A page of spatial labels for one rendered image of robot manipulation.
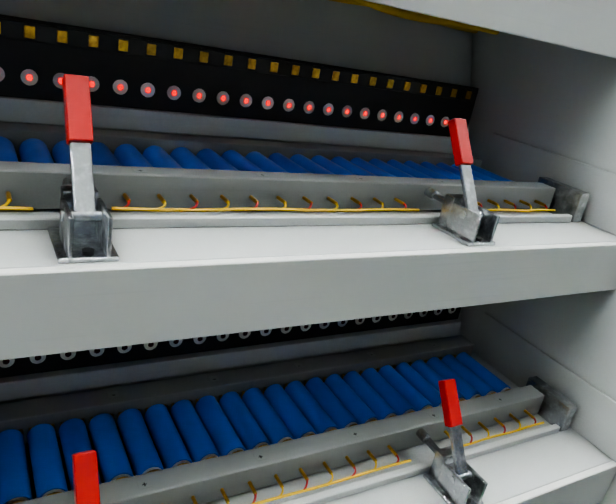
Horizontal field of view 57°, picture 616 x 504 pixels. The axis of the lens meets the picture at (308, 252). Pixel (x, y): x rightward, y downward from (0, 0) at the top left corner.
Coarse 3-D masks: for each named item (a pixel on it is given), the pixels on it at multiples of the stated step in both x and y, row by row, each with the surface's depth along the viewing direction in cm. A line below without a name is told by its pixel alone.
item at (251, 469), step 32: (416, 416) 48; (480, 416) 51; (512, 416) 53; (256, 448) 41; (288, 448) 42; (320, 448) 43; (352, 448) 44; (384, 448) 46; (128, 480) 37; (160, 480) 37; (192, 480) 38; (224, 480) 39; (256, 480) 40
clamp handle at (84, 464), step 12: (72, 456) 31; (84, 456) 31; (96, 456) 31; (72, 468) 31; (84, 468) 31; (96, 468) 31; (84, 480) 30; (96, 480) 31; (84, 492) 30; (96, 492) 31
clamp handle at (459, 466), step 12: (444, 384) 44; (444, 396) 44; (456, 396) 44; (444, 408) 44; (456, 408) 44; (444, 420) 44; (456, 420) 44; (456, 432) 44; (456, 444) 44; (456, 456) 43; (456, 468) 43
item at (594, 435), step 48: (336, 336) 55; (384, 336) 58; (432, 336) 62; (480, 336) 65; (0, 384) 41; (48, 384) 42; (96, 384) 44; (528, 384) 57; (576, 384) 55; (480, 432) 52; (576, 432) 55; (288, 480) 42; (528, 480) 47; (576, 480) 48
